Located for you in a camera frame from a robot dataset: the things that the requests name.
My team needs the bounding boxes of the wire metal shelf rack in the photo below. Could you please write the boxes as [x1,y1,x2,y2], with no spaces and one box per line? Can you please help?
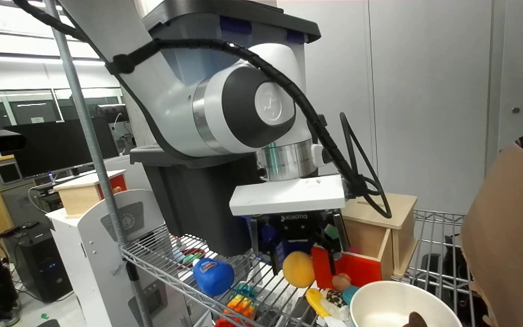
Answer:
[42,0,487,327]

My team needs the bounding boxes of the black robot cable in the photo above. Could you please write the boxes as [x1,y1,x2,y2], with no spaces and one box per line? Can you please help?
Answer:
[11,0,394,219]

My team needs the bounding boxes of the white bowl teal handle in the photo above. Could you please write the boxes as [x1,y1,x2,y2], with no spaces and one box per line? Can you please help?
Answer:
[349,279,463,327]

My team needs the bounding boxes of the blue toy ball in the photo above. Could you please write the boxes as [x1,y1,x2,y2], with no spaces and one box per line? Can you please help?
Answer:
[193,257,234,295]

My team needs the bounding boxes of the yellow ball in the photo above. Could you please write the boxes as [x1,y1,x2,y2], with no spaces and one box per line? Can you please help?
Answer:
[283,250,314,286]

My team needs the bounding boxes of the wooden box red drawer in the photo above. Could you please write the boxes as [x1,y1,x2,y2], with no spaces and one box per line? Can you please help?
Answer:
[311,194,418,288]

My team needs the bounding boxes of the blue plastic bin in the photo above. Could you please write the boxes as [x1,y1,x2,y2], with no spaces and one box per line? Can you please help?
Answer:
[247,217,274,254]

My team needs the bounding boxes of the brown monkey plush toy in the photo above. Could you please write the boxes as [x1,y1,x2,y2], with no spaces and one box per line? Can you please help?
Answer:
[403,312,429,327]

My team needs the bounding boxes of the large cardboard box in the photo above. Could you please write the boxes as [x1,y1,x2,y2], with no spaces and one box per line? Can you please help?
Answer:
[461,135,523,327]

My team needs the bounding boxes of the wooden toy peg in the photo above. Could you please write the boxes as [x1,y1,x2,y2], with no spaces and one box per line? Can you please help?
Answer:
[332,272,351,290]

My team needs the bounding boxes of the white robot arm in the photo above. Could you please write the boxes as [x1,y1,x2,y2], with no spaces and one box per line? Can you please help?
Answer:
[58,0,345,254]

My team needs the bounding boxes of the clear plastic storage bin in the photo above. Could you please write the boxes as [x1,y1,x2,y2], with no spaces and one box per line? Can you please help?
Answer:
[109,0,323,145]

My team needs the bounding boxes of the dark grey storage tote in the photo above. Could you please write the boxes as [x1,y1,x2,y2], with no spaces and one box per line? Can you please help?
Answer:
[129,112,329,257]

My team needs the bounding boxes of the rainbow stacking toy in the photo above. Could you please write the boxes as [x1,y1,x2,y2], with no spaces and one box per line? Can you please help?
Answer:
[214,294,256,327]

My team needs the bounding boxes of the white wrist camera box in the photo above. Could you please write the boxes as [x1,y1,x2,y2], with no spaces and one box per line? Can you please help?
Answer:
[229,174,345,215]

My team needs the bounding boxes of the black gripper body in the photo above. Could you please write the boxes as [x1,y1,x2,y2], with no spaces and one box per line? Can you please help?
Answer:
[260,210,343,254]

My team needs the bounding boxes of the wooden box on cabinet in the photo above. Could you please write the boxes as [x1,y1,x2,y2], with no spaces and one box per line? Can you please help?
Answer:
[55,168,127,215]

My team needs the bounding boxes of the small white spotted toy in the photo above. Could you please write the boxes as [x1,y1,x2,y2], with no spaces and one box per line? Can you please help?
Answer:
[325,290,345,308]

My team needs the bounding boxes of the toy knife yellow handle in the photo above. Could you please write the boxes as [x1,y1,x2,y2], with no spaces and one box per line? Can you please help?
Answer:
[305,288,347,327]

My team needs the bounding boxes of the white machine cabinet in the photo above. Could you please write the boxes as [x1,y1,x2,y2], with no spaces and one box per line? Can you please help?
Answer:
[46,152,178,327]

